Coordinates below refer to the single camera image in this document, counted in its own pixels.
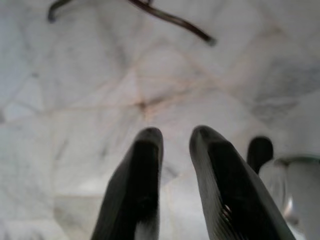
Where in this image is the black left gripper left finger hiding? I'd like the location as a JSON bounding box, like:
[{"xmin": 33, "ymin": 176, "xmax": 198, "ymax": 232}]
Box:
[{"xmin": 90, "ymin": 126, "xmax": 164, "ymax": 240}]

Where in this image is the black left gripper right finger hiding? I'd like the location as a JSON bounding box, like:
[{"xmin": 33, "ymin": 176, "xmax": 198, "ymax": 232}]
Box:
[{"xmin": 189, "ymin": 125, "xmax": 298, "ymax": 240}]

